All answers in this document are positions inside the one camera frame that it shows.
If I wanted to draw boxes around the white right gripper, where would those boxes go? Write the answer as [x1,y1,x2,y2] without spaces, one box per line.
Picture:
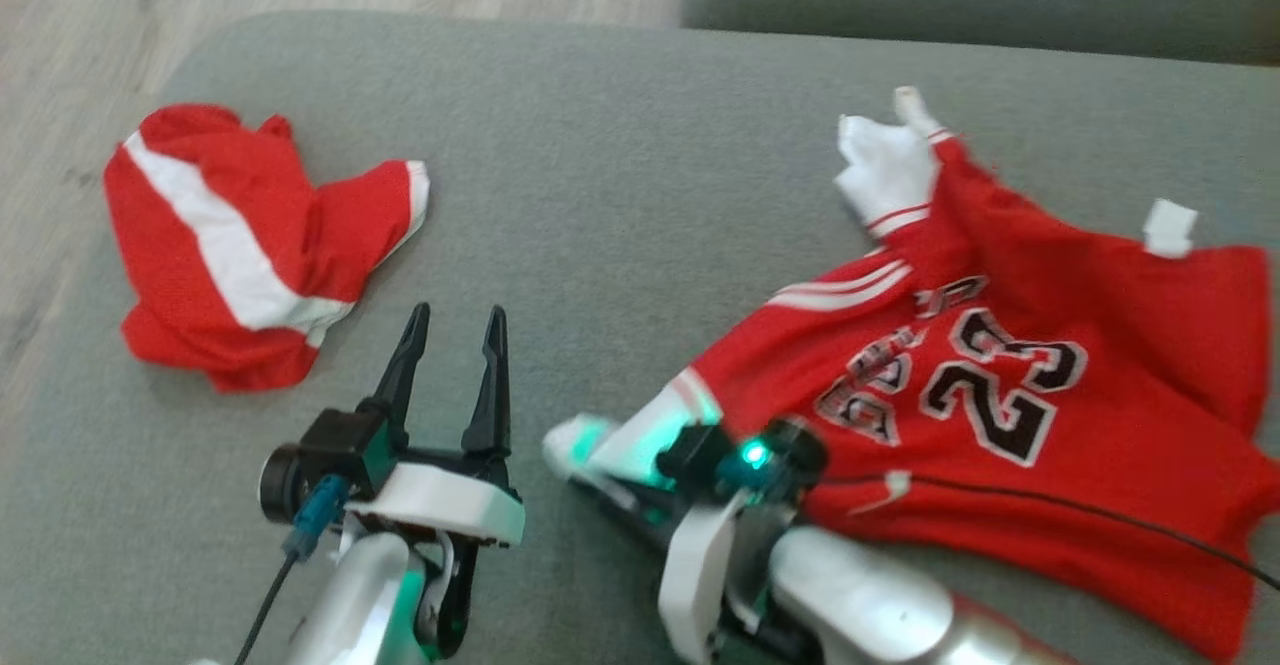
[576,472,801,665]

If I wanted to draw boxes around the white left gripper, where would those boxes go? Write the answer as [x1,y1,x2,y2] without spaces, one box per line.
[345,302,528,551]

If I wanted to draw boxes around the red shorts with white stripe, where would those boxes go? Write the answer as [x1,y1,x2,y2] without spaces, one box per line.
[103,103,432,394]

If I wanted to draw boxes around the red number 23 basketball jersey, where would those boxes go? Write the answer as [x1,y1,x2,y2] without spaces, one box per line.
[543,85,1280,664]

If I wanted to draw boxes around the large grey sofa seat cushion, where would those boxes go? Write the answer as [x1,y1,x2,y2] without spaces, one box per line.
[0,10,1280,665]

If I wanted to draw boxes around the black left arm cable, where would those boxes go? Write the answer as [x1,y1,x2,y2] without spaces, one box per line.
[233,475,351,665]

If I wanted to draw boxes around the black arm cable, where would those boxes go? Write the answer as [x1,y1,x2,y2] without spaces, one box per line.
[233,475,351,665]
[815,470,1280,591]

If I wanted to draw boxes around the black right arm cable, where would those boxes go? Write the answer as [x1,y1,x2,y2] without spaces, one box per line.
[815,470,1280,591]

